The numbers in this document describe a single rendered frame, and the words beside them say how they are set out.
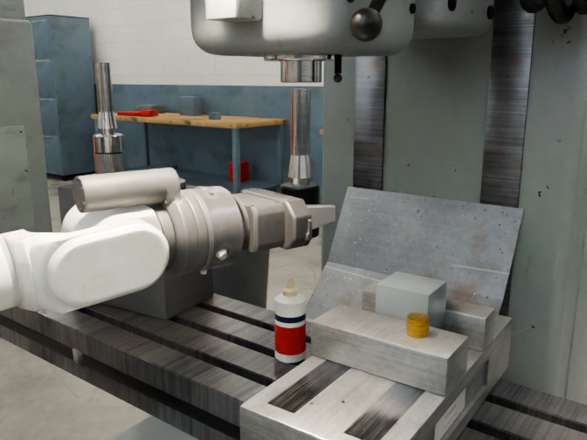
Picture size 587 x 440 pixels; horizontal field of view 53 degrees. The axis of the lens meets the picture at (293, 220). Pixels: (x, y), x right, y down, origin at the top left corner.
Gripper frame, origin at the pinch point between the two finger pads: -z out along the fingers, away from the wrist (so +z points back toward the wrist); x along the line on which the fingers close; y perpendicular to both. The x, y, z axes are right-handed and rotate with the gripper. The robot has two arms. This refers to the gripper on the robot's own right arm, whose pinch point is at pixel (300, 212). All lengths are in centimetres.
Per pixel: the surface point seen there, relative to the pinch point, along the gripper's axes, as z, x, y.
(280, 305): 1.7, 1.5, 12.0
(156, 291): 8.1, 24.2, 15.5
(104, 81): 8.5, 38.7, -15.2
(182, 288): 3.8, 24.3, 16.0
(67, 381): -23, 188, 113
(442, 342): -0.2, -21.8, 8.9
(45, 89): -173, 718, -2
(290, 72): 2.3, -0.9, -16.4
